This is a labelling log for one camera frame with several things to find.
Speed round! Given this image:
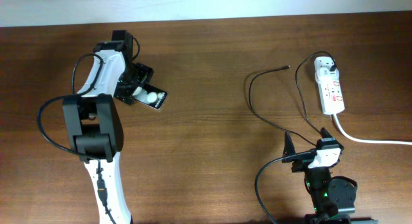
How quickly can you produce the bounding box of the white power strip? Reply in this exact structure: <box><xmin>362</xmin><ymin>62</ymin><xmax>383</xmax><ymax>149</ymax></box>
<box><xmin>314</xmin><ymin>55</ymin><xmax>346</xmax><ymax>116</ymax></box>

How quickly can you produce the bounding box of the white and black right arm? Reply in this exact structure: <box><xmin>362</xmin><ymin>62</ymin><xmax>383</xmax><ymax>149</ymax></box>
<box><xmin>282</xmin><ymin>128</ymin><xmax>357</xmax><ymax>224</ymax></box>

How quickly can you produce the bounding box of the white USB charger plug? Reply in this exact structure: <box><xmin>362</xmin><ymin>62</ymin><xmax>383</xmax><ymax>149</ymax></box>
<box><xmin>314</xmin><ymin>57</ymin><xmax>340</xmax><ymax>84</ymax></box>

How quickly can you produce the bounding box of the white power strip cord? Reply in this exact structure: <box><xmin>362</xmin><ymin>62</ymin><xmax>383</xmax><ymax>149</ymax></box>
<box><xmin>330</xmin><ymin>113</ymin><xmax>412</xmax><ymax>146</ymax></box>

